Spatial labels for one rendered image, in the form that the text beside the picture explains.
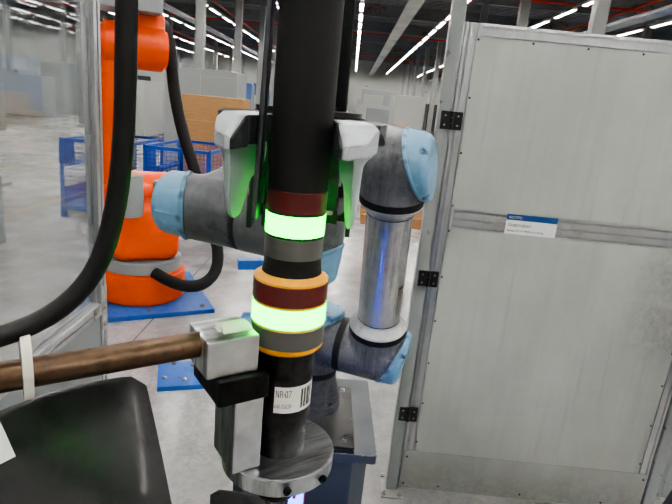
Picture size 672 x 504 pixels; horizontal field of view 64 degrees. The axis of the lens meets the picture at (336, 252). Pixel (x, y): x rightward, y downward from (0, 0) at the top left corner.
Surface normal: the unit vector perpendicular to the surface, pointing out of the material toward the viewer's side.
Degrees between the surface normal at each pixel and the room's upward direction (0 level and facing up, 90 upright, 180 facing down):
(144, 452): 41
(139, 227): 90
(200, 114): 90
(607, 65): 91
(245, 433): 90
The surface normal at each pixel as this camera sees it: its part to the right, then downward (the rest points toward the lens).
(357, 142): 0.65, -0.57
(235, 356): 0.54, 0.27
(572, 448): -0.03, 0.26
